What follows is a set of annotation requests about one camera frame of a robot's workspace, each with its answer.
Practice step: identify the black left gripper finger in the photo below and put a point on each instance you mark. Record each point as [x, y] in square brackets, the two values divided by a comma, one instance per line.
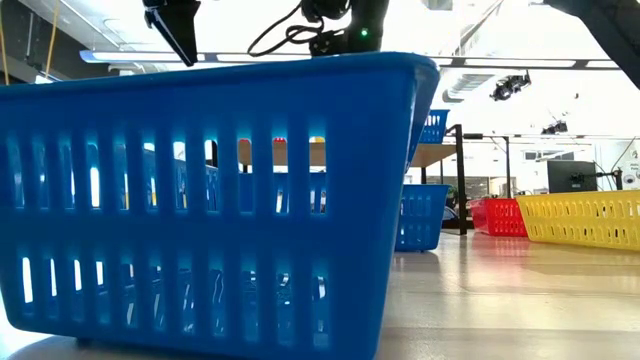
[175, 27]

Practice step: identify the blue slotted plastic basket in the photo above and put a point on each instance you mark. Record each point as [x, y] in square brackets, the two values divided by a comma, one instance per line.
[422, 220]
[436, 127]
[200, 100]

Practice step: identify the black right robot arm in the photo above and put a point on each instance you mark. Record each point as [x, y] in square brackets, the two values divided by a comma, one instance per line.
[615, 35]

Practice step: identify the wooden shelf with black legs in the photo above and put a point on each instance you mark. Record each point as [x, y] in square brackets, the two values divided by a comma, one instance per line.
[432, 154]

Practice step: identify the small green plant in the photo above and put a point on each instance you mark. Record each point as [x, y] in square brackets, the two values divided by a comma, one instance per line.
[452, 192]

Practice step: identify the white and blue object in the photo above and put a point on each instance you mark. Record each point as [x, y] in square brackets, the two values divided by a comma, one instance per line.
[449, 214]

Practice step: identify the black ceiling-mounted device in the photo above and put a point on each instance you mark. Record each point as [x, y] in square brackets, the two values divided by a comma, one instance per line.
[555, 127]
[510, 86]

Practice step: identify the black computer monitor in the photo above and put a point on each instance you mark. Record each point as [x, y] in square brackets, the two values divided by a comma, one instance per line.
[570, 176]

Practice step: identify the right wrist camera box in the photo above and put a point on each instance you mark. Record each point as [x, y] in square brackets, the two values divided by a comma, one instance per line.
[330, 44]

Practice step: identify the black background rig frame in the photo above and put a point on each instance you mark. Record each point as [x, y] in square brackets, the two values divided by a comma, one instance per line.
[507, 165]

